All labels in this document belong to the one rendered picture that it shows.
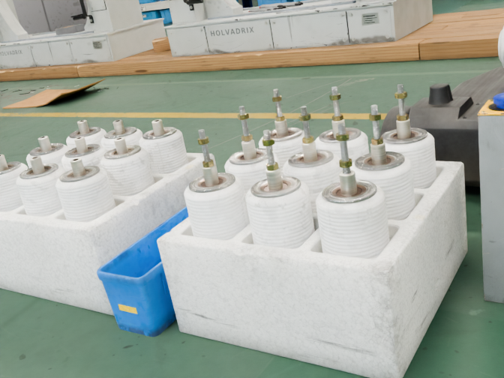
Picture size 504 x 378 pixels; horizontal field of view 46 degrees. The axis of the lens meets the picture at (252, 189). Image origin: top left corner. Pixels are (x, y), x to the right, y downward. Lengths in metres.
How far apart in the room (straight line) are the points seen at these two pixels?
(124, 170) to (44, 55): 3.53
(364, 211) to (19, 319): 0.74
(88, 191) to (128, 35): 3.19
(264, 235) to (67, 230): 0.41
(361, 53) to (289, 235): 2.19
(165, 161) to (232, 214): 0.39
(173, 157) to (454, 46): 1.81
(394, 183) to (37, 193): 0.68
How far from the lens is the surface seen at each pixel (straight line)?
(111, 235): 1.12
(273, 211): 0.85
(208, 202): 0.92
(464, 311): 1.02
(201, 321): 1.01
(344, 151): 0.81
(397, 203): 0.92
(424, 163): 1.02
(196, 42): 3.63
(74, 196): 1.13
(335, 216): 0.80
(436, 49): 2.87
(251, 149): 1.03
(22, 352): 1.16
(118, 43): 4.20
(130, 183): 1.21
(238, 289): 0.92
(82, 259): 1.14
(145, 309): 1.04
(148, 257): 1.16
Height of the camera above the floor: 0.58
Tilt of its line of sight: 21 degrees down
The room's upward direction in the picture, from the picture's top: 10 degrees counter-clockwise
